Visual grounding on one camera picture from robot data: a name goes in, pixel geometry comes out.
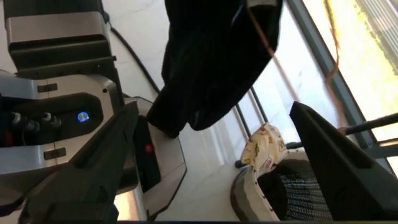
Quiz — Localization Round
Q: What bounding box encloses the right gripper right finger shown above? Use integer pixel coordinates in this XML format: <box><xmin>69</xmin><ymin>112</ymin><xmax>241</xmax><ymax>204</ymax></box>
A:
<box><xmin>289</xmin><ymin>101</ymin><xmax>398</xmax><ymax>222</ymax></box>

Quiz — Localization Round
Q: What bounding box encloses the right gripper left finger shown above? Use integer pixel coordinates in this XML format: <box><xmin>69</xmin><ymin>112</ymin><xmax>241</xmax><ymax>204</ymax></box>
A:
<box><xmin>17</xmin><ymin>101</ymin><xmax>140</xmax><ymax>223</ymax></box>

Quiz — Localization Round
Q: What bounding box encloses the black cable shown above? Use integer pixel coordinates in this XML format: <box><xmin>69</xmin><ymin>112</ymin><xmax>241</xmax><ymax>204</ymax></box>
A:
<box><xmin>104</xmin><ymin>12</ymin><xmax>162</xmax><ymax>96</ymax></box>

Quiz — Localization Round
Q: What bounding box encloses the white laundry basket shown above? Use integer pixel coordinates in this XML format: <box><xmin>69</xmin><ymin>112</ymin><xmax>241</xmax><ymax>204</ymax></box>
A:
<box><xmin>229</xmin><ymin>148</ymin><xmax>335</xmax><ymax>222</ymax></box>

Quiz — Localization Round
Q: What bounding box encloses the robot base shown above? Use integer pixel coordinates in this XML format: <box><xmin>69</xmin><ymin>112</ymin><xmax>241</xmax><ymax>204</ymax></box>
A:
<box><xmin>0</xmin><ymin>0</ymin><xmax>188</xmax><ymax>222</ymax></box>

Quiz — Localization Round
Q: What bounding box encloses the cream printed garment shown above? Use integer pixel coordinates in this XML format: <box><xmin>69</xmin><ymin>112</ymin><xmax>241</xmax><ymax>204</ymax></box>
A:
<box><xmin>240</xmin><ymin>122</ymin><xmax>290</xmax><ymax>174</ymax></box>

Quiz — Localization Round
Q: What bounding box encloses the window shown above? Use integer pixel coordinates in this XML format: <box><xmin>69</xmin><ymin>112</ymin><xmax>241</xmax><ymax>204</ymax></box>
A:
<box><xmin>284</xmin><ymin>0</ymin><xmax>398</xmax><ymax>175</ymax></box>

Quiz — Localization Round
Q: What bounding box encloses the black T-shirt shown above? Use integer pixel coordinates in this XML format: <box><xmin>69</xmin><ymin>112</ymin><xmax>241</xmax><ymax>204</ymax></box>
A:
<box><xmin>146</xmin><ymin>0</ymin><xmax>284</xmax><ymax>139</ymax></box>

